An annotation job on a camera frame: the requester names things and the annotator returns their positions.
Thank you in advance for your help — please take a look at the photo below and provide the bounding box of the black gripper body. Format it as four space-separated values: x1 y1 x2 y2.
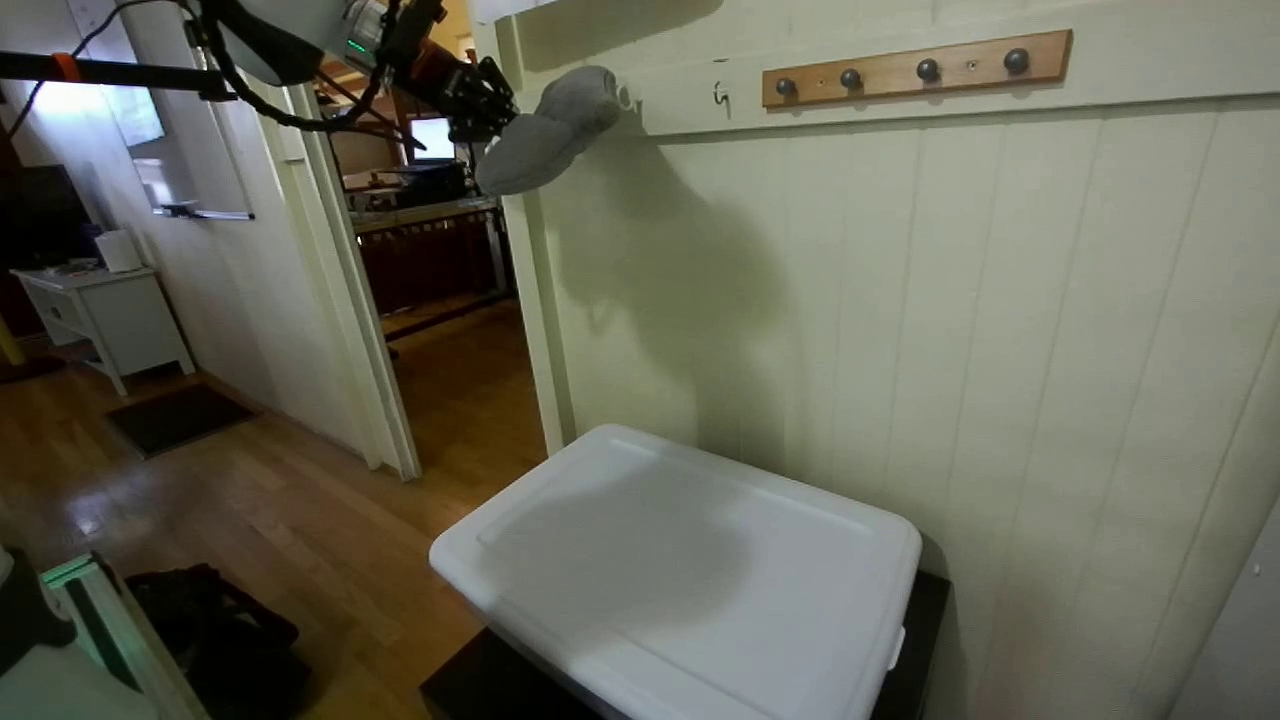
387 0 516 144

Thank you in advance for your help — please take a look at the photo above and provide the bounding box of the grey quilted oven mitten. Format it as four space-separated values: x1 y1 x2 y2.
478 66 619 196

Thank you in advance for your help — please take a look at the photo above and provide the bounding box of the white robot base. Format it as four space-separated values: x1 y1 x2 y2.
0 550 210 720

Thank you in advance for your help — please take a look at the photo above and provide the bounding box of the white small side table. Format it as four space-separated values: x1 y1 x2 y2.
22 270 196 395

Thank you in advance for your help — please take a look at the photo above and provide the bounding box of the dark floor mat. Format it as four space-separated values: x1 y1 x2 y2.
108 383 247 456

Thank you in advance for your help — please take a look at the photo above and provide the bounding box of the white plastic storage bin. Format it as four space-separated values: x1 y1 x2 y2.
430 424 921 720

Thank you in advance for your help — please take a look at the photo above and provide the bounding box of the wooden peg rack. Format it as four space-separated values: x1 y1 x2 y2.
761 28 1071 112

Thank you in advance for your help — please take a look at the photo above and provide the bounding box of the black bag on floor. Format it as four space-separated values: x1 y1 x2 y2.
128 566 310 720

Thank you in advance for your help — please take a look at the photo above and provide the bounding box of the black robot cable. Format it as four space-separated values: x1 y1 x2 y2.
186 0 405 137

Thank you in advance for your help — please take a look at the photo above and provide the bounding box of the black camera tripod arm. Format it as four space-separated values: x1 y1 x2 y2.
0 52 236 100

